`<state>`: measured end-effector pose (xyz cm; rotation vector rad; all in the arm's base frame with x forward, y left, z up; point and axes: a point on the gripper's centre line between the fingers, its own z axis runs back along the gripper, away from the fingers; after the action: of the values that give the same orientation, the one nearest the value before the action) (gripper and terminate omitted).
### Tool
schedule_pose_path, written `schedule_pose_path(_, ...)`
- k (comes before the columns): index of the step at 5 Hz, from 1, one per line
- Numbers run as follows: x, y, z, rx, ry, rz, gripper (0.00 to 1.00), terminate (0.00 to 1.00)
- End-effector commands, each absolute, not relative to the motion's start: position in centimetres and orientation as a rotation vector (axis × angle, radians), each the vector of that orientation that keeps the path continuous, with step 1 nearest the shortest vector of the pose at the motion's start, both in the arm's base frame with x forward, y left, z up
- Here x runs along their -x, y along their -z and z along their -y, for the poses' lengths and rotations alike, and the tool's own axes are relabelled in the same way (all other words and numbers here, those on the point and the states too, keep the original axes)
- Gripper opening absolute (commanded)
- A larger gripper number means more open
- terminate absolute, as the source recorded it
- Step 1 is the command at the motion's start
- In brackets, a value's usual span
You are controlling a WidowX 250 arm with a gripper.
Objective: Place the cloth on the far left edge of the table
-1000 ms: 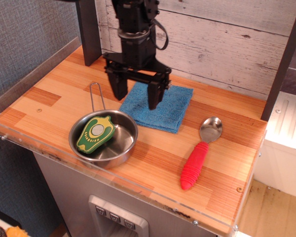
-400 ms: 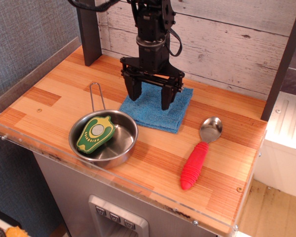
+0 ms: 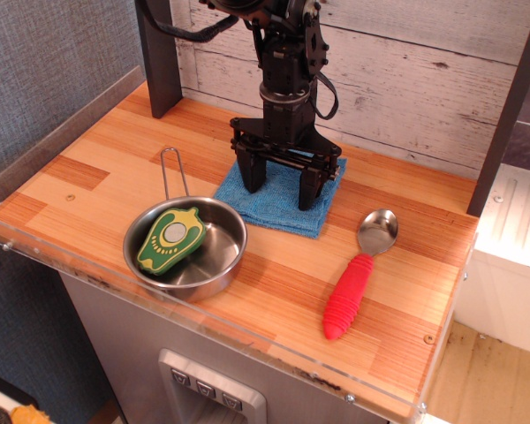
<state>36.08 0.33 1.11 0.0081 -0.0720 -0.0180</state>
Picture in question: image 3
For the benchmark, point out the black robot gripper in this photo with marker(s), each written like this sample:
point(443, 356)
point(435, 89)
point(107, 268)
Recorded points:
point(285, 135)

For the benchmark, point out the blue cloth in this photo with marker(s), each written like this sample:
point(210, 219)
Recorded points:
point(276, 204)

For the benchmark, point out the small metal pot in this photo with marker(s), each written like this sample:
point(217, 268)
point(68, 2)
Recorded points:
point(210, 268)

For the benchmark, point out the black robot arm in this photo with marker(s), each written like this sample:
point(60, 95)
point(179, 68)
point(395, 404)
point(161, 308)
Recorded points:
point(291, 53)

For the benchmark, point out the green yellow toy pepper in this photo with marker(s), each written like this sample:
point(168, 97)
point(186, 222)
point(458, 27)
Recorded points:
point(175, 234)

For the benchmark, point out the grey toy kitchen cabinet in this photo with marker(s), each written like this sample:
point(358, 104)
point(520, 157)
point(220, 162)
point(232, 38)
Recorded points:
point(127, 339)

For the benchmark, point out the silver button panel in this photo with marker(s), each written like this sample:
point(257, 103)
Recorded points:
point(199, 394)

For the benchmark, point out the white toy sink unit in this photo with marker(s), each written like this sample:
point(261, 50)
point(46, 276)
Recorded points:
point(494, 297)

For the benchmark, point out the clear acrylic front guard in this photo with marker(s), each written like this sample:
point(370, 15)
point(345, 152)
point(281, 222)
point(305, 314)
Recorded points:
point(275, 301)

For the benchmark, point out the orange brown object bottom left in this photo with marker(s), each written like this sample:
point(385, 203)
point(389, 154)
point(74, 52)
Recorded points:
point(24, 414)

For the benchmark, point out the red handled metal spoon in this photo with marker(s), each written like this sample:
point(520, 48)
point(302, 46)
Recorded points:
point(377, 234)

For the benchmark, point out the dark grey left post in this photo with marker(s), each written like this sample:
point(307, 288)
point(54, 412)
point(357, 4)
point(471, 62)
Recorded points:
point(161, 67)

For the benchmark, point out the dark grey post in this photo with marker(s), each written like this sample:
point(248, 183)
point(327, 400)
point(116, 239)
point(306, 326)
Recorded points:
point(161, 67)
point(502, 134)

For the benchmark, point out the dark grey right post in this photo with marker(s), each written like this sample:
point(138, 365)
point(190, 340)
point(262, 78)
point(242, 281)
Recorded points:
point(502, 134)

